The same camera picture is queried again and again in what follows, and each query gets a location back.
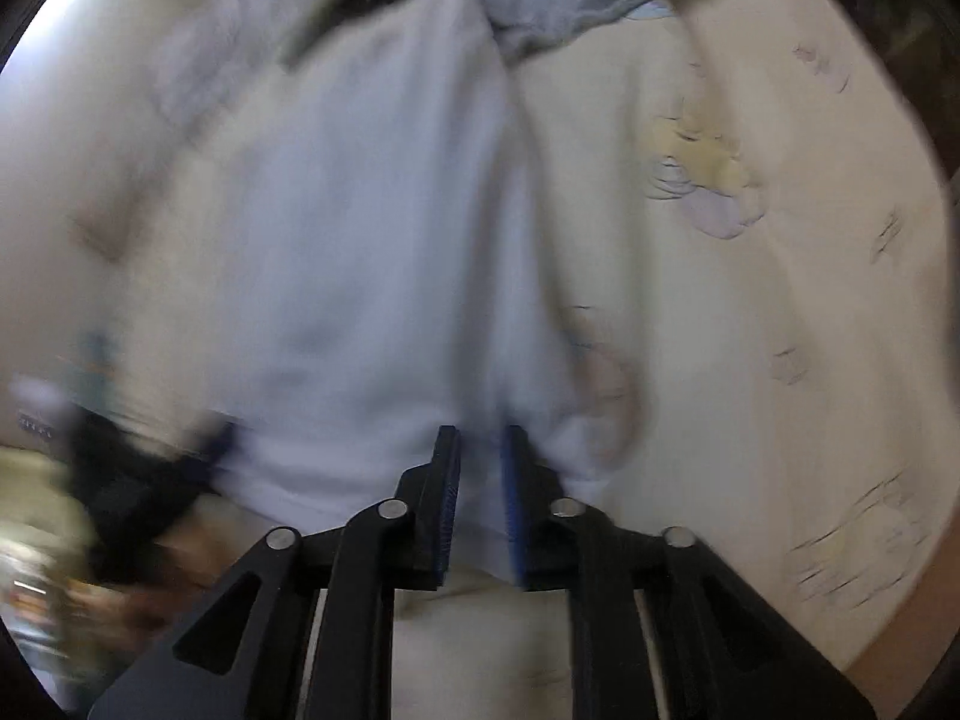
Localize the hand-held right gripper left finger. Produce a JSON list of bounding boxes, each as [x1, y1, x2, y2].
[[88, 424, 462, 720]]

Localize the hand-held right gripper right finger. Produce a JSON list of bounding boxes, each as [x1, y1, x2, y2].
[[502, 424, 877, 720]]

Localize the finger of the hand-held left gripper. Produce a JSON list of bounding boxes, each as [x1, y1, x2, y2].
[[195, 420, 242, 492]]

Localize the white long-sleeve top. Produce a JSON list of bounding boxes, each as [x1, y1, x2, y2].
[[150, 0, 646, 578]]

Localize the cream bear print blanket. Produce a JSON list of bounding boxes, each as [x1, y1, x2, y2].
[[45, 0, 957, 720]]

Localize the person's right leg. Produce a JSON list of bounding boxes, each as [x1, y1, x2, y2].
[[847, 532, 957, 691]]

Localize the grey white crumpled duvet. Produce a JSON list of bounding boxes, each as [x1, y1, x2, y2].
[[150, 0, 428, 121]]

